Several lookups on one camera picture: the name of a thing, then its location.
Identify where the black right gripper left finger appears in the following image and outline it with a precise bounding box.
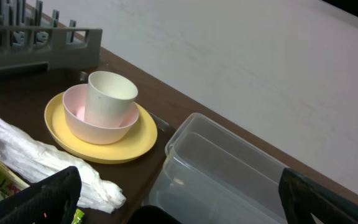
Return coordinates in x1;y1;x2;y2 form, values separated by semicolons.
0;166;82;224

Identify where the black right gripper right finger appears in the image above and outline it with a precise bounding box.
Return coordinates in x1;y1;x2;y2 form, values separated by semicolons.
278;168;358;224

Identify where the grey dishwasher rack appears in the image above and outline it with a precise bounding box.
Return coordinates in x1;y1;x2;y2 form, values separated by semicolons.
0;0;103;76

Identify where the crumpled white napkin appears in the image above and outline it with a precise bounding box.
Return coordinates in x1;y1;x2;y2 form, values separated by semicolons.
0;118;126;213

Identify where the green snack wrapper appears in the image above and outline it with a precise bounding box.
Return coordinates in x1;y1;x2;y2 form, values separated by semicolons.
0;161;84;224

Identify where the clear plastic bin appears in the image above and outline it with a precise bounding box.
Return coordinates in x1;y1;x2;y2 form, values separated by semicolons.
143;113;287;223

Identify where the pink bowl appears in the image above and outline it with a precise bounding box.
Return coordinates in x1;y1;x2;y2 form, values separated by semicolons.
63;84;140;144

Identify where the brown serving tray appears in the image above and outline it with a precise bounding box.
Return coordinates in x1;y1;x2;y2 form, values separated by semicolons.
0;70;174;223

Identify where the yellow plate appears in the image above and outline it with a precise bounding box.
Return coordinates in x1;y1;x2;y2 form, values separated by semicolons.
44;93;157;164

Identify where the cream cup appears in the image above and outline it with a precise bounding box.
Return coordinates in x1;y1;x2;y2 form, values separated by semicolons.
84;71;139;128

